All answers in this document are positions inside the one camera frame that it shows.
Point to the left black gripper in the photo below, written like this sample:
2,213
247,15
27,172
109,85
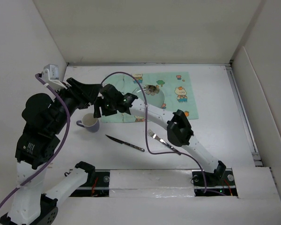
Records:
86,93

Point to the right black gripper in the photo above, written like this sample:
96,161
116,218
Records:
99,102

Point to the purple ceramic mug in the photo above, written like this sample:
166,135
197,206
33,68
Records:
89,122

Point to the green floral plate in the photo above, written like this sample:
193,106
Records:
154,95

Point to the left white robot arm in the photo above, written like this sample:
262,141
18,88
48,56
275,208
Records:
38,145

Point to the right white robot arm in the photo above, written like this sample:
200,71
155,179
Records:
176,124

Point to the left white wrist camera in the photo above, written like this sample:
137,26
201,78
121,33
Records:
50,75

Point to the silver fork black handle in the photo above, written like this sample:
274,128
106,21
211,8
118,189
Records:
163,142

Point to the black handled table knife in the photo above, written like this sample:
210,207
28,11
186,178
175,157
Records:
126,143

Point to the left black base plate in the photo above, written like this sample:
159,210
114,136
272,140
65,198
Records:
99,188

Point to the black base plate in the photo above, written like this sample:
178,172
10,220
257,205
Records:
99,188
225,186

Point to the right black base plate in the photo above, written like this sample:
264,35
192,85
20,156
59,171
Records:
225,186

